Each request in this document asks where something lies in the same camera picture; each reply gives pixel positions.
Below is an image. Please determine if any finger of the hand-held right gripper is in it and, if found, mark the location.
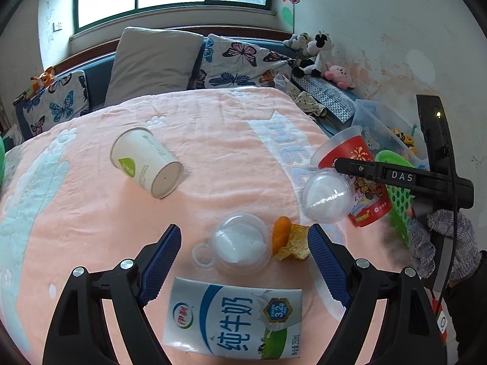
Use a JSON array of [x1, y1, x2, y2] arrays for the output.
[[334, 157, 387, 185]]

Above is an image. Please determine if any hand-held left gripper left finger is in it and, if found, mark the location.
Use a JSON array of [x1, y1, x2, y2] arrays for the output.
[[42, 224, 182, 365]]

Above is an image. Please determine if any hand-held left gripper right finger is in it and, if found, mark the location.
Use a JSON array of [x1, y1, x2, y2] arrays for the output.
[[307, 224, 446, 365]]

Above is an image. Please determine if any red plastic cup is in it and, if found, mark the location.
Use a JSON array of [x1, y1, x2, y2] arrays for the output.
[[310, 125, 393, 229]]

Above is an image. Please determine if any clear plastic dome lid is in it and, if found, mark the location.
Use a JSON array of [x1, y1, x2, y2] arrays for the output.
[[303, 170, 352, 224]]

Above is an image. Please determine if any green plastic basket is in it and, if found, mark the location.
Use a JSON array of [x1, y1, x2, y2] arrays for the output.
[[375, 150, 430, 245]]

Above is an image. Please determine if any clear dome lid with ring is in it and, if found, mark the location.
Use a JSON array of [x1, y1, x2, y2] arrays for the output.
[[192, 212, 272, 274]]

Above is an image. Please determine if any white milk carton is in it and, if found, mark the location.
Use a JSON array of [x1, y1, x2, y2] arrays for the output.
[[162, 277, 303, 360]]

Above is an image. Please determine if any person's right hand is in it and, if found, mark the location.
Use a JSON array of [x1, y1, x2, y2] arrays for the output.
[[407, 209, 482, 287]]

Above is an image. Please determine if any clear storage box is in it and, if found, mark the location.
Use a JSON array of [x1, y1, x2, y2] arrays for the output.
[[352, 99, 430, 168]]

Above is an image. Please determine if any yellow toy vehicle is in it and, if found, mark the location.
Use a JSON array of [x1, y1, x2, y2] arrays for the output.
[[392, 127, 417, 147]]

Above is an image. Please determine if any pink printed blanket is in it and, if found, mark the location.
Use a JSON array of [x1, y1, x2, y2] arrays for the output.
[[0, 87, 419, 365]]

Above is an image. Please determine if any black white patterned box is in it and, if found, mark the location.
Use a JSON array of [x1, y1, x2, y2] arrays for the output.
[[291, 74, 358, 124]]

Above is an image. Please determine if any bag of patterned cloth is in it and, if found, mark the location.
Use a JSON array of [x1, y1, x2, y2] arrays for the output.
[[274, 74, 328, 119]]

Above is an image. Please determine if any pink plush toy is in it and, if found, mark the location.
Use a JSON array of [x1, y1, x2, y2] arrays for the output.
[[323, 64, 357, 90]]

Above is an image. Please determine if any white paper cup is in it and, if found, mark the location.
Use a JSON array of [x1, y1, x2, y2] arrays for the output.
[[110, 127, 184, 199]]

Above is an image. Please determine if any black white cow plush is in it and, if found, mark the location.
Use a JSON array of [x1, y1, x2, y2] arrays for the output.
[[292, 30, 335, 78]]

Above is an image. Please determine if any red device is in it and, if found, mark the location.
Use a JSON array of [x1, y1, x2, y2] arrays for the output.
[[432, 298, 450, 337]]

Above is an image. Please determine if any grey plush toy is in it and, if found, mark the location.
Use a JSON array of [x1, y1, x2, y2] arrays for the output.
[[283, 32, 314, 59]]

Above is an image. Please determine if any large butterfly print pillow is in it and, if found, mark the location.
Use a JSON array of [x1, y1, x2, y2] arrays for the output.
[[188, 33, 297, 91]]

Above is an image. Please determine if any small butterfly print pillow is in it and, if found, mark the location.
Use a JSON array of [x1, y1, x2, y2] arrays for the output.
[[13, 69, 90, 137]]

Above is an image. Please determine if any green plush bowl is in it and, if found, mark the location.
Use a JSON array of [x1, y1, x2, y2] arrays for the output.
[[0, 133, 8, 191]]

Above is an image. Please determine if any blue sofa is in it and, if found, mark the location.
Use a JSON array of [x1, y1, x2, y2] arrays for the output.
[[13, 36, 293, 141]]

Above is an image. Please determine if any grey pillow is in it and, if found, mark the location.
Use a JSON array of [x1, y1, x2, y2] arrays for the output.
[[104, 26, 205, 105]]

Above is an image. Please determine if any orange plush toy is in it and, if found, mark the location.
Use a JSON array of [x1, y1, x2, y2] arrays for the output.
[[25, 66, 56, 97]]

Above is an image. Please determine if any black cable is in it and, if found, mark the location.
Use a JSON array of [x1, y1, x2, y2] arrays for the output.
[[436, 146, 458, 312]]

